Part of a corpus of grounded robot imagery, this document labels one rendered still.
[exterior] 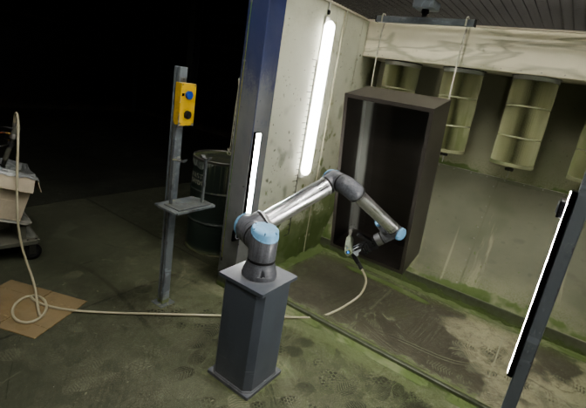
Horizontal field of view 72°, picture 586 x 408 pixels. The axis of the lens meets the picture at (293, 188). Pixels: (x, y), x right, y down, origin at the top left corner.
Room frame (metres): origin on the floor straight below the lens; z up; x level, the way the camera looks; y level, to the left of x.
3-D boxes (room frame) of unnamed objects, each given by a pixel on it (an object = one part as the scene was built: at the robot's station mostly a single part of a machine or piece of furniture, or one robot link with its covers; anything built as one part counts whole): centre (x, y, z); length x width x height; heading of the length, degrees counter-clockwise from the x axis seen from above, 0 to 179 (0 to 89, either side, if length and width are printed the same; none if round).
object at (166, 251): (2.53, 0.79, 0.82); 0.06 x 0.06 x 1.64; 57
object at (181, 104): (2.50, 0.74, 1.42); 0.12 x 0.06 x 0.26; 147
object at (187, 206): (2.45, 0.65, 0.95); 0.26 x 0.15 x 0.32; 147
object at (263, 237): (1.97, 0.11, 0.83); 0.17 x 0.15 x 0.18; 32
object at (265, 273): (1.97, 0.11, 0.69); 0.19 x 0.19 x 0.10
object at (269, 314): (1.97, 0.11, 0.32); 0.31 x 0.31 x 0.64; 57
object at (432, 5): (2.89, -0.67, 2.27); 0.14 x 0.14 x 0.05; 57
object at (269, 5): (2.92, 0.37, 1.14); 0.18 x 0.18 x 2.29; 57
